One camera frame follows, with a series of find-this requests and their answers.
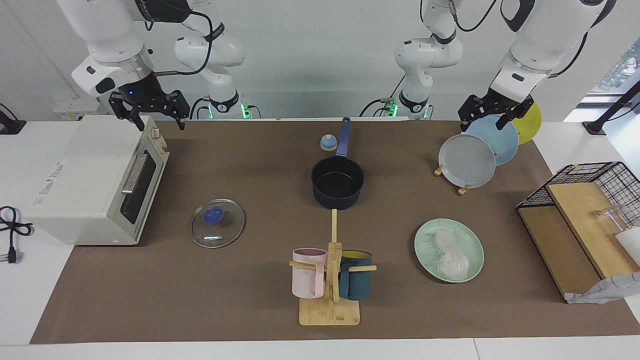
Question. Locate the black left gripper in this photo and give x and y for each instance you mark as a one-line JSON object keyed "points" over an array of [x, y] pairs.
{"points": [[500, 105]]}

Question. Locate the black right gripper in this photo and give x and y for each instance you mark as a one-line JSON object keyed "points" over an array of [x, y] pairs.
{"points": [[150, 97]]}

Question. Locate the glass lid with blue knob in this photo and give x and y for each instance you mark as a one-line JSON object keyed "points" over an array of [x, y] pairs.
{"points": [[217, 225]]}

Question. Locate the white vermicelli bundle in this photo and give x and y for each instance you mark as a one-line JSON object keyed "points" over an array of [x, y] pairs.
{"points": [[452, 257]]}

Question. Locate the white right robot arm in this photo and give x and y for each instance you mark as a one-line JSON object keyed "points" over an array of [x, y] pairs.
{"points": [[100, 30]]}

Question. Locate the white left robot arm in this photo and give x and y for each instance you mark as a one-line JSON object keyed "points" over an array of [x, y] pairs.
{"points": [[545, 40]]}

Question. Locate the light blue plate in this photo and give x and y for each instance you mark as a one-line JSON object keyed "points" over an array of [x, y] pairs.
{"points": [[502, 142]]}

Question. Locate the grey plate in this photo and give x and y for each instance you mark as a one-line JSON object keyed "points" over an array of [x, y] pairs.
{"points": [[467, 162]]}

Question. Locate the yellow plate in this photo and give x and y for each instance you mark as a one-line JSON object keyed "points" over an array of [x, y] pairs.
{"points": [[531, 125]]}

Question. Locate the wooden plate rack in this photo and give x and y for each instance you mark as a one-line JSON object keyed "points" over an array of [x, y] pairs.
{"points": [[464, 190]]}

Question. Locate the light green plate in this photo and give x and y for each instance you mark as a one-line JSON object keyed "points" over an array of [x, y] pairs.
{"points": [[425, 245]]}

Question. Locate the white toaster oven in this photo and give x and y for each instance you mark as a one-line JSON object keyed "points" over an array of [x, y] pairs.
{"points": [[85, 180]]}

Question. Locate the black stand with clamp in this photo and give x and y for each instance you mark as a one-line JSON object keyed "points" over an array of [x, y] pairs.
{"points": [[612, 107]]}

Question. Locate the wooden shelf rack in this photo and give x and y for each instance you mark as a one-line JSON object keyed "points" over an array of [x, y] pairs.
{"points": [[560, 245]]}

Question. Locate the clear glass cup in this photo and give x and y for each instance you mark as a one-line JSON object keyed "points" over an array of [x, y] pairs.
{"points": [[610, 216]]}

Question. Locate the dark blue saucepan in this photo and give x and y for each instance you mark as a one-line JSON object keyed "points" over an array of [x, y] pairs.
{"points": [[337, 185]]}

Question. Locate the brown table mat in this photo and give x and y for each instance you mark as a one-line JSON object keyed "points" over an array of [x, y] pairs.
{"points": [[240, 290]]}

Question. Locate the white cup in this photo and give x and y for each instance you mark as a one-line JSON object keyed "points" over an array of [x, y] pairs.
{"points": [[631, 242]]}

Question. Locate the dark teal mug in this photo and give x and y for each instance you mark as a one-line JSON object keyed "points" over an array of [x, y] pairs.
{"points": [[357, 280]]}

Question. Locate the white patterned plastic bag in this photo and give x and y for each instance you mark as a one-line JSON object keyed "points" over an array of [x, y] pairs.
{"points": [[605, 290]]}

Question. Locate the pink mug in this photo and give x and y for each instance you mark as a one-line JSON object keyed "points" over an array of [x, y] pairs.
{"points": [[307, 275]]}

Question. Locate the wooden mug rack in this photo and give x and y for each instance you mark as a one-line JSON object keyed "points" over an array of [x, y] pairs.
{"points": [[330, 312]]}

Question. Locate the white wall box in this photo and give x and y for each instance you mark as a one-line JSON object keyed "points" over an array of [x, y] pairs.
{"points": [[75, 107]]}

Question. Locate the black mount base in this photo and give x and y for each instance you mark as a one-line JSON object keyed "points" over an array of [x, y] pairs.
{"points": [[10, 125]]}

